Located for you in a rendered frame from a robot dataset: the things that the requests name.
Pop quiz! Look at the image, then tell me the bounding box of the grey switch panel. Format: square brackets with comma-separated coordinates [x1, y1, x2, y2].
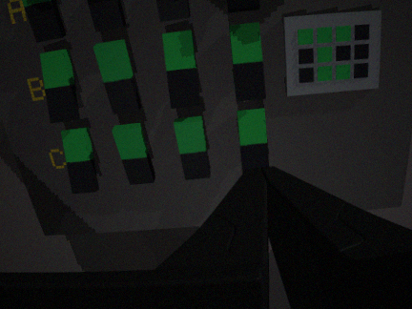
[0, 0, 412, 236]

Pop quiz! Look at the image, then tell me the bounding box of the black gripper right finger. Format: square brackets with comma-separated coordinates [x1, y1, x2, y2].
[261, 166, 412, 309]

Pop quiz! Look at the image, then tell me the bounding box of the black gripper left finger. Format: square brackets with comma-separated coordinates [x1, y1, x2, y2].
[0, 167, 270, 309]

